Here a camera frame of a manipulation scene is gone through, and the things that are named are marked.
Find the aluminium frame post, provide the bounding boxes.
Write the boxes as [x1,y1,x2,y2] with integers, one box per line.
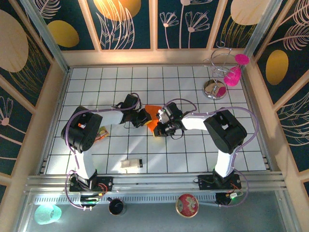
[20,0,70,73]
[243,0,285,58]

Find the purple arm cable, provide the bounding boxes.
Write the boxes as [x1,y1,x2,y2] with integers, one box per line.
[164,98,259,208]
[64,93,143,210]

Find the pink stemmed glass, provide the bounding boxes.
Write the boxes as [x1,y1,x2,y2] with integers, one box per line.
[223,53,251,87]

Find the perforated metal strip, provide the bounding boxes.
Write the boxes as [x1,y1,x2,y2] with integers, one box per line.
[32,194,218,206]

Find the small controller board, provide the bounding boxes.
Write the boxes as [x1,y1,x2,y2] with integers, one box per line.
[215,190,243,206]
[80,193,107,206]

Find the small beige block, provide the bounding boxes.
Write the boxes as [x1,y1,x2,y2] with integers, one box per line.
[120,158,143,174]

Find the orange cloth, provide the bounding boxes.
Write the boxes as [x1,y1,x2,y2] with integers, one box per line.
[144,104,164,136]

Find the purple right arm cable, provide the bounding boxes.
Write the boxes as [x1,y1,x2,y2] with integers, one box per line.
[164,98,259,208]

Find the colourful snack bag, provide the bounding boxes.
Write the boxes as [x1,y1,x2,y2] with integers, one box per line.
[94,126,109,143]

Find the aluminium mounting rail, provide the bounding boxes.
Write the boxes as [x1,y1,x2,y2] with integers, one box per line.
[23,171,289,194]

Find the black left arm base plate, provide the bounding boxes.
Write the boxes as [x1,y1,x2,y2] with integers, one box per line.
[69,175,114,193]

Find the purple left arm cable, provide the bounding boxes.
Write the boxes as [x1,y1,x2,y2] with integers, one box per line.
[64,93,143,210]

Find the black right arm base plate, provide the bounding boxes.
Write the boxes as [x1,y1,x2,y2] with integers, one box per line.
[197,174,242,191]

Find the teal translucent cup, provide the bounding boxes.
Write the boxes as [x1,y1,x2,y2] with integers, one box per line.
[34,204,62,225]

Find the red patterned bowl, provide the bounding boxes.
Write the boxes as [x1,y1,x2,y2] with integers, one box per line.
[175,193,200,218]

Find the chrome spiral glass stand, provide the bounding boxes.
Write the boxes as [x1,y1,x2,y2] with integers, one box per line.
[202,41,234,100]

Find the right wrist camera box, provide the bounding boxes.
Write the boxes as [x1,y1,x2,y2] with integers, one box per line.
[157,108,168,124]

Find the black mug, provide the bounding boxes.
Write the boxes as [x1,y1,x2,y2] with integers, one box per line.
[107,197,126,216]

